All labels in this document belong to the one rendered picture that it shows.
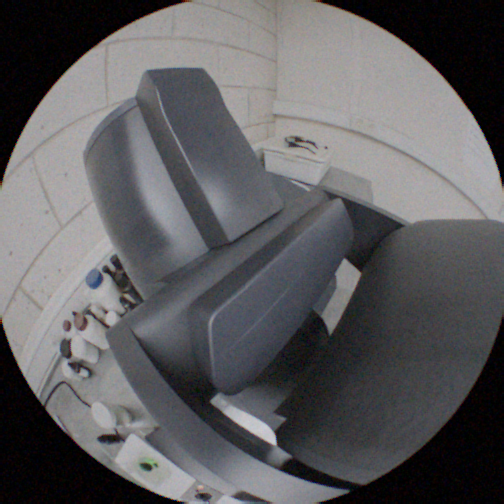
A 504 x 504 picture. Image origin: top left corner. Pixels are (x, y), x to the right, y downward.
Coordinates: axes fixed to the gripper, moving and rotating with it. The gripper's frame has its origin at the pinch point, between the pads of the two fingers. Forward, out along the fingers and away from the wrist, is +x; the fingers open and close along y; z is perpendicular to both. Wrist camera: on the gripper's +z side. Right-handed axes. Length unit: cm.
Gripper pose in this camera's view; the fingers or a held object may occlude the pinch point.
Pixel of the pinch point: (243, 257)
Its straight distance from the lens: 22.7
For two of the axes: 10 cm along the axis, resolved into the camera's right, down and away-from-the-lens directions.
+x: -0.8, -2.1, 9.7
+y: -9.1, -3.8, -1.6
